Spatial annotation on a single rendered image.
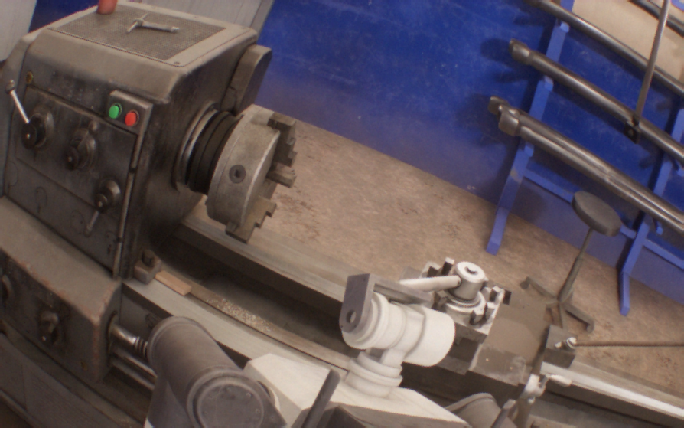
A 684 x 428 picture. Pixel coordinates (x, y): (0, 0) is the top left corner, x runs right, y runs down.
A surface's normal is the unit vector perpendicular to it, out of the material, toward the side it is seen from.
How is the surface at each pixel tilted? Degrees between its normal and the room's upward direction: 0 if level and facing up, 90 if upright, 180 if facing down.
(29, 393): 90
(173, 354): 57
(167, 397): 67
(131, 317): 90
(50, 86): 90
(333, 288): 48
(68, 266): 32
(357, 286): 74
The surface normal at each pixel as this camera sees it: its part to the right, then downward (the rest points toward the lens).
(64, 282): 0.13, -0.51
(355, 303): -0.77, -0.32
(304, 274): 0.02, -0.28
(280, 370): -0.21, -0.89
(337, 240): 0.32, -0.84
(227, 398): 0.49, 0.26
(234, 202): -0.29, 0.50
